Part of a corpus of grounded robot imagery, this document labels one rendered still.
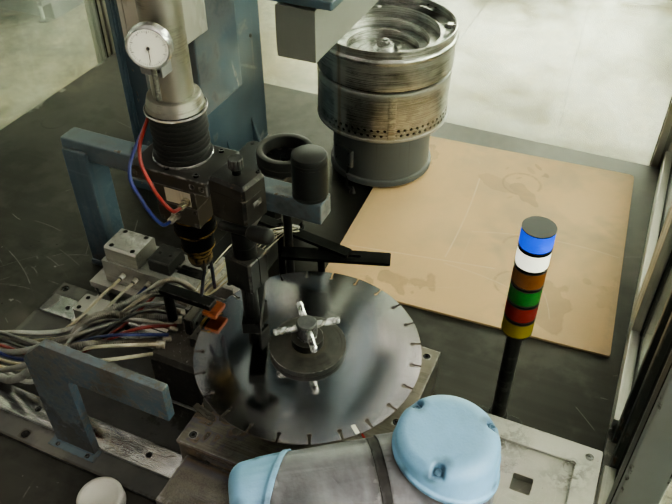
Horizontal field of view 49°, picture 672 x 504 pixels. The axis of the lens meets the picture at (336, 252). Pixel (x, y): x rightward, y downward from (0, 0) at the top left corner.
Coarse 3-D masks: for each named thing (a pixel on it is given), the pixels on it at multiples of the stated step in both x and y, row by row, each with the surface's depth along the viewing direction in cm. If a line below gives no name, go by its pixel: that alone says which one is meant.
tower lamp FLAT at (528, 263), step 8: (520, 248) 97; (520, 256) 98; (528, 256) 96; (536, 256) 96; (544, 256) 96; (520, 264) 98; (528, 264) 97; (536, 264) 97; (544, 264) 97; (528, 272) 98; (536, 272) 98
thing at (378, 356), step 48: (288, 288) 117; (336, 288) 117; (240, 336) 109; (384, 336) 109; (240, 384) 103; (288, 384) 103; (336, 384) 103; (384, 384) 102; (288, 432) 97; (336, 432) 97
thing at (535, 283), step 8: (512, 272) 101; (520, 272) 99; (544, 272) 98; (512, 280) 101; (520, 280) 99; (528, 280) 99; (536, 280) 99; (544, 280) 100; (520, 288) 100; (528, 288) 100; (536, 288) 100
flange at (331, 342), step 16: (288, 320) 111; (272, 336) 108; (288, 336) 108; (320, 336) 106; (336, 336) 108; (272, 352) 106; (288, 352) 106; (304, 352) 105; (320, 352) 105; (336, 352) 106; (288, 368) 104; (304, 368) 103; (320, 368) 103
